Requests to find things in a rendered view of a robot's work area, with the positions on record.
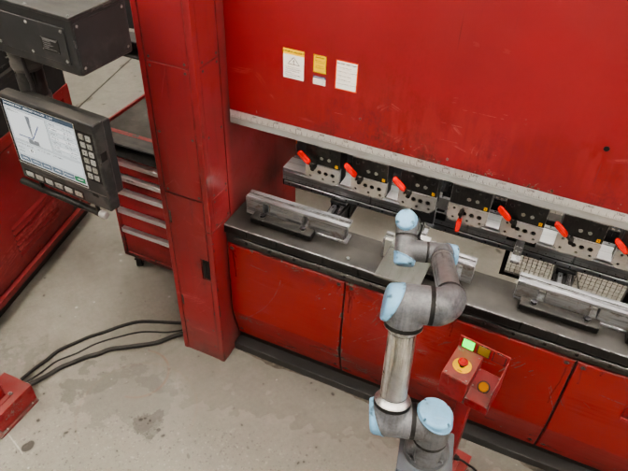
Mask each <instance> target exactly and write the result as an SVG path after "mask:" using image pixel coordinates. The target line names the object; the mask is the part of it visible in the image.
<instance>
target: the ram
mask: <svg viewBox="0 0 628 471"><path fill-rule="evenodd" d="M222 3H223V18H224V33H225V48H226V62H227V77H228V91H229V106H230V109H232V110H235V111H239V112H243V113H247V114H250V115H253V116H257V117H261V118H264V119H268V120H271V121H278V122H281V123H285V124H289V125H292V126H295V127H299V128H303V129H307V130H309V131H313V132H317V133H321V134H325V135H328V136H334V137H338V138H341V139H345V140H348V141H352V142H356V143H359V144H363V145H366V146H370V147H373V148H377V149H381V150H387V151H390V152H394V153H398V154H402V155H405V156H408V157H412V158H416V159H419V160H423V161H426V162H430V163H434V164H440V165H444V166H447V167H450V168H454V169H458V170H462V171H465V172H468V173H472V174H476V175H480V176H483V177H486V178H493V179H497V180H500V181H503V182H507V183H511V184H514V185H518V186H522V187H525V188H528V189H532V190H536V191H540V192H543V193H549V194H553V195H557V196H560V197H563V198H567V199H571V200H575V201H578V202H581V203H585V204H589V205H592V206H596V207H602V208H606V209H609V210H613V211H617V212H620V213H623V214H627V215H628V0H222ZM283 48H287V49H292V50H300V51H303V52H304V53H305V58H304V81H301V80H297V79H293V78H286V77H283ZM314 54H317V55H321V56H325V57H326V75H324V74H321V73H317V72H313V62H314ZM336 59H337V60H342V61H346V62H351V63H355V64H358V65H359V66H358V78H357V90H356V93H351V92H347V91H342V90H338V89H335V64H336ZM313 75H314V76H319V77H323V78H325V86H321V85H318V84H314V83H313ZM230 122H232V123H236V124H240V125H243V126H247V127H250V128H253V129H257V130H261V131H264V132H267V133H271V134H274V135H278V136H284V137H288V138H291V139H294V140H298V141H302V142H306V143H308V144H312V145H316V146H319V147H323V148H326V149H329V150H336V151H339V152H343V153H347V154H349V155H353V156H357V157H360V158H364V159H367V160H370V161H374V162H378V163H381V164H387V165H390V166H394V167H398V168H401V169H405V170H408V171H411V172H415V173H419V174H422V175H425V176H429V177H432V178H439V179H443V180H445V181H449V182H453V183H456V184H460V185H464V186H466V187H470V188H474V189H477V190H481V191H484V192H487V193H494V194H497V195H501V196H504V197H507V198H511V199H515V200H518V201H522V202H525V203H528V204H532V205H536V206H539V207H545V208H548V209H552V210H556V211H559V212H563V213H566V214H569V215H573V216H577V217H580V218H583V219H587V220H591V221H597V222H601V223H603V224H607V225H611V226H614V227H618V228H621V229H624V230H628V223H627V222H624V221H617V220H614V219H610V218H607V217H603V216H600V215H596V214H592V213H590V212H586V211H582V210H578V209H575V208H571V207H565V206H562V205H558V204H554V203H552V202H548V201H544V200H540V199H537V198H533V197H530V196H527V195H523V194H519V193H514V192H510V191H506V190H503V189H499V188H495V187H492V186H489V185H485V184H481V183H477V182H475V181H471V180H467V179H464V178H457V177H454V176H451V175H447V174H443V173H440V172H436V171H433V170H429V169H426V168H422V167H418V166H415V165H412V164H405V163H402V162H398V161H395V160H391V159H388V158H384V157H380V156H377V155H374V154H370V153H366V152H363V151H359V150H354V149H350V148H346V147H342V146H339V145H336V144H332V143H328V142H325V141H321V140H318V139H315V138H311V137H307V136H301V135H298V134H294V133H291V132H287V131H283V130H279V129H277V128H273V127H269V126H266V125H262V124H259V123H255V122H252V121H245V120H241V119H239V118H235V117H231V116H230Z"/></svg>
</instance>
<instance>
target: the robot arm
mask: <svg viewBox="0 0 628 471"><path fill-rule="evenodd" d="M421 223H423V225H422V224H421ZM395 224H396V231H395V243H394V251H393V262H394V263H395V264H396V265H399V266H404V267H412V266H414V265H415V263H416V262H420V263H429V264H432V266H433V272H434V279H435V286H428V285H420V284H411V283H405V282H391V283H389V284H388V286H387V288H386V290H385V293H384V296H383V299H382V305H381V309H380V319H381V320H382V321H384V326H385V327H386V329H387V330H388V335H387V343H386V350H385V357H384V364H383V371H382V379H381V385H380V390H378V391H377V392H376V393H375V396H373V397H370V399H369V429H370V432H371V433H372V434H373V435H381V436H388V437H396V438H404V439H405V443H404V454H405V456H406V458H407V460H408V462H409V463H410V464H411V465H413V466H414V467H415V468H417V469H419V470H421V471H437V470H439V469H441V468H442V467H444V466H445V464H446V463H447V461H448V458H449V456H450V447H449V443H448V440H449V437H450V432H451V430H452V427H453V413H452V410H451V409H450V407H449V406H448V405H447V404H446V403H445V402H444V401H442V400H440V399H438V398H435V397H427V398H424V399H423V400H421V401H420V402H419V403H416V402H411V399H410V397H409V395H408V394H407V392H408V385H409V380H410V373H411V367H412V361H413V355H414V349H415V343H416V336H417V335H418V334H419V333H421V331H422V329H423V325H428V326H443V325H446V324H449V323H451V322H453V321H455V320H456V319H457V318H458V317H459V316H460V315H461V314H462V313H463V311H464V308H465V305H466V294H465V290H464V287H463V286H462V285H461V284H460V281H459V278H458V274H457V270H456V264H457V263H458V260H459V247H458V246H457V245H454V244H450V243H439V242H430V241H423V240H421V233H422V230H423V231H424V229H425V226H426V224H425V221H421V219H420V217H418V216H417V215H416V214H415V213H414V212H413V211H412V210H410V209H402V210H400V211H399V212H398V213H397V215H396V217H395ZM423 227H424V228H423Z"/></svg>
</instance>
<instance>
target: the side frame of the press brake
mask: <svg viewBox="0 0 628 471"><path fill-rule="evenodd" d="M130 5H131V10H132V17H133V23H134V28H135V34H136V45H137V51H138V57H139V63H140V69H141V75H142V80H143V87H144V93H145V98H146V104H147V111H148V116H149V122H150V133H151V139H152V145H153V150H154V157H155V163H156V168H157V174H158V180H159V186H160V192H161V197H162V204H163V210H164V220H165V226H166V232H167V238H168V244H169V249H170V256H171V262H172V267H173V273H174V280H175V285H176V291H177V297H178V308H179V314H180V319H181V326H182V332H183V337H184V343H185V346H186V347H190V348H192V349H195V350H199V351H201V352H203V353H205V354H207V355H210V356H212V357H215V358H217V359H220V360H221V361H223V362H225V360H226V359H227V357H228V356H229V355H230V353H231V352H232V350H233V349H234V348H235V342H236V340H237V339H238V337H239V336H240V331H239V328H238V325H237V322H236V317H235V314H234V311H233V306H232V294H231V282H230V270H229V258H228V247H227V238H226V232H224V224H225V223H226V222H227V221H228V219H229V218H230V217H231V216H232V215H233V214H234V213H235V212H236V211H237V210H238V209H239V207H240V206H241V205H242V204H243V203H244V202H245V201H246V195H247V194H248V193H249V192H250V191H251V190H255V191H258V192H262V193H267V194H271V195H274V196H276V197H279V198H283V199H286V200H289V201H292V202H295V187H293V186H289V185H286V184H283V166H284V165H285V164H286V163H288V162H289V160H290V159H291V158H292V157H293V156H294V155H295V154H296V140H294V139H291V138H288V137H284V136H278V135H274V134H271V133H267V132H264V131H261V130H257V129H253V128H250V127H247V126H243V125H240V124H236V123H232V122H230V106H229V91H228V77H227V62H226V48H225V33H224V18H223V3H222V0H130Z"/></svg>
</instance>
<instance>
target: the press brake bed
mask: <svg viewBox="0 0 628 471"><path fill-rule="evenodd" d="M226 238H227V247H228V258H229V270H230V282H231V294H232V306H233V311H234V314H235V319H236V322H237V325H238V328H239V331H240V336H239V337H238V339H237V340H236V342H235V348H236V349H238V350H242V351H245V352H247V353H250V354H252V355H255V356H257V357H259V358H262V359H264V360H267V361H269V362H271V363H274V364H277V365H280V366H283V367H286V368H288V369H291V370H292V371H294V372H297V373H299V374H302V375H304V376H306V377H309V378H313V379H315V380H317V381H319V382H322V383H325V384H327V385H330V386H332V387H335V388H337V389H339V390H341V391H344V392H347V393H351V394H353V395H356V396H358V397H361V398H363V399H365V400H368V401H369V399H370V397H373V396H375V393H376V392H377V391H378V390H380V385H381V379H382V371H383V364H384V357H385V350H386V343H387V335H388V330H387V329H386V327H385V326H384V321H382V320H381V319H380V309H381V305H382V299H383V296H384V293H385V290H386V288H387V286H386V285H383V284H380V283H377V282H375V281H372V280H369V279H366V278H361V277H358V276H355V275H352V274H350V273H347V272H344V271H341V270H338V269H335V268H333V267H330V266H327V265H324V264H319V263H316V262H313V261H310V260H308V259H305V258H302V257H299V256H296V255H293V254H290V253H288V252H286V251H283V250H278V249H275V248H272V247H269V246H266V245H264V244H261V243H258V242H255V241H252V240H249V239H246V238H244V237H241V236H238V235H233V234H230V233H227V232H226ZM461 335H464V336H466V337H469V338H471V339H473V340H475V341H477V342H478V343H480V344H482V345H485V346H487V347H489V348H491V349H493V350H496V351H498V352H500V353H503V354H505V355H506V356H508V357H510V358H511V359H510V361H509V365H508V367H507V371H506V373H505V376H504V378H503V382H502V385H501V387H500V389H499V391H498V393H497V395H496V396H495V398H494V400H493V402H492V404H491V406H490V408H489V410H488V412H487V414H486V415H483V414H481V413H479V412H477V411H476V410H474V409H472V408H471V409H470V412H469V415H468V418H467V421H466V424H465V427H464V431H463V434H462V438H463V439H466V440H468V441H471V442H473V443H476V444H478V445H480V446H482V447H485V448H487V449H490V450H494V451H496V452H499V453H501V454H504V455H506V456H508V457H511V458H513V459H516V460H518V461H521V462H524V463H526V464H529V465H532V466H535V467H538V468H541V469H544V470H546V471H628V423H627V422H624V421H620V419H621V414H622V412H623V411H624V409H625V408H626V407H628V366H627V365H624V364H619V363H616V362H613V361H610V360H608V359H605V358H602V357H599V356H596V355H593V354H590V353H588V352H585V351H582V350H577V349H574V348H571V347H568V346H566V345H563V344H560V343H557V342H554V341H551V340H548V339H546V338H543V337H540V336H537V335H532V334H529V333H526V332H523V331H521V330H518V329H515V328H512V327H509V326H506V325H504V324H501V323H498V322H495V321H490V320H487V319H484V318H481V317H479V316H476V315H473V314H470V313H467V312H464V311H463V313H462V314H461V315H460V316H459V317H458V318H457V319H456V320H455V321H453V322H451V323H449V324H446V325H443V326H428V325H423V329H422V331H421V333H419V334H418V335H417V336H416V343H415V349H414V355H413V361H412V367H411V373H410V380H409V385H408V392H407V394H408V395H409V397H410V399H411V402H416V403H419V402H420V401H421V400H423V399H424V398H427V397H435V398H438V399H440V400H442V401H444V402H445V403H446V404H447V405H448V406H449V407H450V409H451V410H452V413H453V411H454V408H455V405H456V402H457V401H456V400H454V399H452V398H450V397H448V396H447V395H445V394H444V393H442V392H439V391H438V390H437V387H438V383H439V380H440V377H441V373H442V371H443V369H444V368H445V366H446V364H447V363H448V361H449V360H450V357H451V356H452V354H453V353H454V351H455V350H456V349H457V347H458V346H459V342H460V338H461Z"/></svg>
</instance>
